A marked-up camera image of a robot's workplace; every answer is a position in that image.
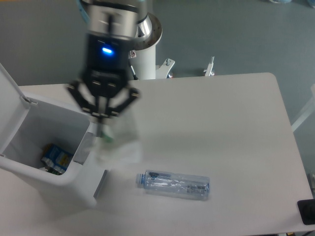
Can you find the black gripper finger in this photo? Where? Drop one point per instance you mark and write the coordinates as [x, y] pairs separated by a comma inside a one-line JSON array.
[[115, 111], [85, 105]]

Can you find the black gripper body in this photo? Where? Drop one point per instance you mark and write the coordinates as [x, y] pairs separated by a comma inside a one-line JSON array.
[[106, 63]]

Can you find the clear plastic wrapper trash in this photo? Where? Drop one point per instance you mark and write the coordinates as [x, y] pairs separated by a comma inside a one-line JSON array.
[[118, 142]]

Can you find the clear plastic water bottle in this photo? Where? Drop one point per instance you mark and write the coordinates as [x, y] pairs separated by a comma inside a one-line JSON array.
[[174, 185]]

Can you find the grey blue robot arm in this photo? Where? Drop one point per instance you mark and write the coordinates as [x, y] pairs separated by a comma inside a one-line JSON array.
[[117, 20]]

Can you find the white trash can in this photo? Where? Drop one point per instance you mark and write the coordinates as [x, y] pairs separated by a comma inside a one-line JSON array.
[[28, 122]]

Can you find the blue snack package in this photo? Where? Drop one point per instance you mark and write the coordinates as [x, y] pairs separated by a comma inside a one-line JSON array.
[[55, 159]]

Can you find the black object at table edge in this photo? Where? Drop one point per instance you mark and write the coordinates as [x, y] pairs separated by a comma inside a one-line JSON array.
[[307, 211]]

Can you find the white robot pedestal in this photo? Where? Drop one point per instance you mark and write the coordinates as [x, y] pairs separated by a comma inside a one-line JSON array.
[[143, 56]]

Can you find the white table leg frame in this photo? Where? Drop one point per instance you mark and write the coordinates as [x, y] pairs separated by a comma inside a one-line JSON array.
[[305, 112]]

